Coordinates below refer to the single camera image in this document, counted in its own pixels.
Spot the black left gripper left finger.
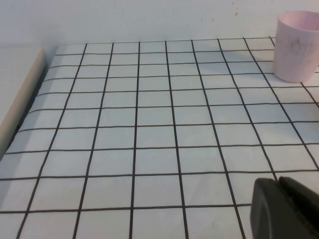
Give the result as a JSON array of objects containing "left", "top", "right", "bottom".
[{"left": 250, "top": 177, "right": 318, "bottom": 239}]

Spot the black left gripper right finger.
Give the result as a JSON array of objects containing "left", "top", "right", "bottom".
[{"left": 279, "top": 176, "right": 319, "bottom": 239}]

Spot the pink plastic cup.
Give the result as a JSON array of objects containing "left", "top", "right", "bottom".
[{"left": 273, "top": 10, "right": 319, "bottom": 83}]

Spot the beige board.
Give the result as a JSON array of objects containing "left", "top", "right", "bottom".
[{"left": 0, "top": 48, "right": 46, "bottom": 160}]

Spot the white black-grid table mat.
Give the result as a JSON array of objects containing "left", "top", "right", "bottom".
[{"left": 0, "top": 36, "right": 319, "bottom": 239}]

